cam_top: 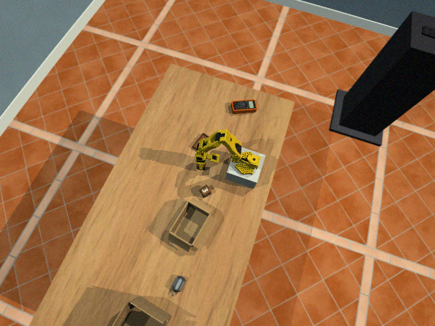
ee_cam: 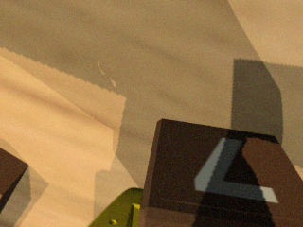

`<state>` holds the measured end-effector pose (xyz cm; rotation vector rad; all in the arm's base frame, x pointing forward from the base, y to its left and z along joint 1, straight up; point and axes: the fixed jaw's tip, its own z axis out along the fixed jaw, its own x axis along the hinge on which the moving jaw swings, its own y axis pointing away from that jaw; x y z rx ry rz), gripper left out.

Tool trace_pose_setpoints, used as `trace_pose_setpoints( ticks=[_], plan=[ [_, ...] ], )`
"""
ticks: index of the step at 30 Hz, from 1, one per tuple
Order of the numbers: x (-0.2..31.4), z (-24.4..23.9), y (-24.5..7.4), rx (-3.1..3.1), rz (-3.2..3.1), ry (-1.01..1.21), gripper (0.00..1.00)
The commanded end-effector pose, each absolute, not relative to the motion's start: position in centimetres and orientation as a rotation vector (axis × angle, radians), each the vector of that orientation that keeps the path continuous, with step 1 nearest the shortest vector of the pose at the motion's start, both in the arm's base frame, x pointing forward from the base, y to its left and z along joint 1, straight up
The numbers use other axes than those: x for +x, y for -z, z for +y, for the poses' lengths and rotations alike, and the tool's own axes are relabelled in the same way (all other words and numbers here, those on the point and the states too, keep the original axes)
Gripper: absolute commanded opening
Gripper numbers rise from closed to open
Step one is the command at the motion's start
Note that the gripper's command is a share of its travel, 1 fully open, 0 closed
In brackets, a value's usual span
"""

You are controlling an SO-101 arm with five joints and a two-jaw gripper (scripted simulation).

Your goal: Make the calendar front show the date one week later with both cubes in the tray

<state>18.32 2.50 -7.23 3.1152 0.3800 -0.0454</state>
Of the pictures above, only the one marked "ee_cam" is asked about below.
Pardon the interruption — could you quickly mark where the brown number cube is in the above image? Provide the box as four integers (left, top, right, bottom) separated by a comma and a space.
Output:
137, 119, 303, 227

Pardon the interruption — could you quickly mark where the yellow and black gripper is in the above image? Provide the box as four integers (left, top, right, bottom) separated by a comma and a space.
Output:
88, 187, 143, 227

